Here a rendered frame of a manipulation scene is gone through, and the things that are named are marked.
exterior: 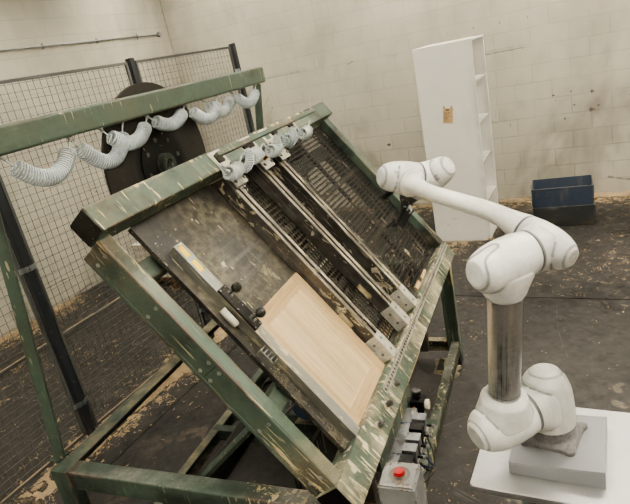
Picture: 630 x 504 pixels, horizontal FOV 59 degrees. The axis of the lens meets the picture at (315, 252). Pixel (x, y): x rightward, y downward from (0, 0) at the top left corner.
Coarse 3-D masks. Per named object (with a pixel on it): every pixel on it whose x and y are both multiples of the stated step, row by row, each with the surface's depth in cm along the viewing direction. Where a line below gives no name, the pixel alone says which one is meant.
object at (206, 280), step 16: (176, 256) 201; (192, 256) 203; (192, 272) 201; (208, 272) 204; (208, 288) 201; (224, 304) 202; (240, 320) 202; (256, 336) 202; (272, 336) 206; (272, 352) 202; (288, 368) 203; (304, 384) 203; (320, 400) 203; (336, 416) 203; (352, 432) 203
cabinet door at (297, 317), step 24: (288, 288) 233; (288, 312) 224; (312, 312) 235; (288, 336) 215; (312, 336) 225; (336, 336) 236; (312, 360) 216; (336, 360) 226; (360, 360) 237; (336, 384) 217; (360, 384) 227; (360, 408) 218
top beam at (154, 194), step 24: (312, 120) 333; (192, 168) 225; (216, 168) 236; (120, 192) 190; (144, 192) 198; (168, 192) 206; (192, 192) 230; (96, 216) 176; (120, 216) 183; (144, 216) 200; (96, 240) 178
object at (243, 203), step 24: (240, 192) 243; (264, 216) 245; (288, 240) 246; (288, 264) 246; (312, 264) 246; (312, 288) 246; (336, 288) 247; (336, 312) 246; (360, 312) 248; (360, 336) 247; (384, 336) 249; (384, 360) 247
